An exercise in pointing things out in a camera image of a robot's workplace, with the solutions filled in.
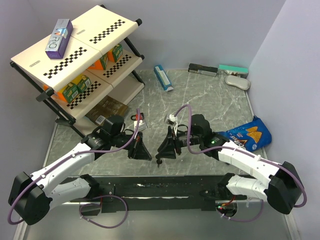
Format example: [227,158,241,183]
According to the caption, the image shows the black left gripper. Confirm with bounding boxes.
[110,130,152,161]

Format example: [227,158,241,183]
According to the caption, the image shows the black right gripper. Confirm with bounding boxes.
[156,126,202,160]

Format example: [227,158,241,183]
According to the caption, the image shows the small black key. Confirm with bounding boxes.
[156,158,163,167]

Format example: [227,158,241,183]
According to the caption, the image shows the orange black padlock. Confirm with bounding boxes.
[130,112,145,121]

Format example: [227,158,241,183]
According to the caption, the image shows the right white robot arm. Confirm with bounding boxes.
[156,114,303,215]

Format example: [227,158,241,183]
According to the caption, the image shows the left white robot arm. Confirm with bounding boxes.
[8,115,152,225]

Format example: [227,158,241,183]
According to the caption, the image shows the brown paper package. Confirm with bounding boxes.
[85,95,129,126]

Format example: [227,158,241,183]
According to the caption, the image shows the blue long box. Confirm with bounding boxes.
[154,64,174,92]

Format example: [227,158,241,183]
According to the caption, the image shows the green scrub daddy box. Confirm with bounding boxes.
[72,74,92,93]
[57,82,79,104]

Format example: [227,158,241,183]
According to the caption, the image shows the blue chips bag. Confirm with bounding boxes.
[218,115,272,152]

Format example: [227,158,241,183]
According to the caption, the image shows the black long box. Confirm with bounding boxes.
[188,63,218,77]

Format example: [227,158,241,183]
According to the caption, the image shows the green Scrub Daddy box front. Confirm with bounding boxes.
[57,82,79,104]

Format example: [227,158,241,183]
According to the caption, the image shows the orange green box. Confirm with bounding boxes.
[88,53,109,70]
[107,44,123,63]

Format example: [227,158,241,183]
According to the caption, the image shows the teal white box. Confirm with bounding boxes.
[217,64,249,79]

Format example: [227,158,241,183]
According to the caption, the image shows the grey oval case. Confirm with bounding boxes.
[225,75,251,91]

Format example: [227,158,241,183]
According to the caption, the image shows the beige checkered shelf rack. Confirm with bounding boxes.
[10,5,145,137]

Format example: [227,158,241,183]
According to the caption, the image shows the purple silver box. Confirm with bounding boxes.
[45,19,73,60]

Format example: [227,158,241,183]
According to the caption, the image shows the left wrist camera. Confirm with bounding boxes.
[133,120,148,132]

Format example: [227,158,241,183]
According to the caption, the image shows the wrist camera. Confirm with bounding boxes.
[164,114,178,126]
[133,120,148,132]

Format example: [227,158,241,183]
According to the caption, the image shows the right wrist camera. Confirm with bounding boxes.
[164,114,178,126]

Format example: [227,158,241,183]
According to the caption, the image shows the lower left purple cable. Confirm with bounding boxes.
[79,194,128,230]

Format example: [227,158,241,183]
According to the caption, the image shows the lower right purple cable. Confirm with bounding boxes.
[217,197,265,223]

